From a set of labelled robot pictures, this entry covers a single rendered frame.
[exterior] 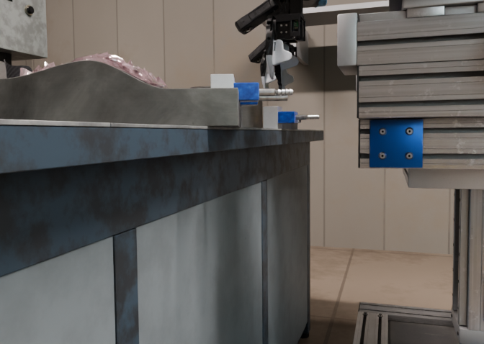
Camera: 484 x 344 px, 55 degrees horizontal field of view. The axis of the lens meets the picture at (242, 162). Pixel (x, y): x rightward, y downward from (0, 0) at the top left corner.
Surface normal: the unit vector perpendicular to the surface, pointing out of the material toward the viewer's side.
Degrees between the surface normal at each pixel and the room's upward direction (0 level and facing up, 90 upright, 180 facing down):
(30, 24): 90
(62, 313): 90
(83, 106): 90
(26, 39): 90
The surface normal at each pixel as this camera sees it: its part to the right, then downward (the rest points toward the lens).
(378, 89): -0.29, 0.06
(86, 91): -0.01, 0.06
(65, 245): 0.95, 0.01
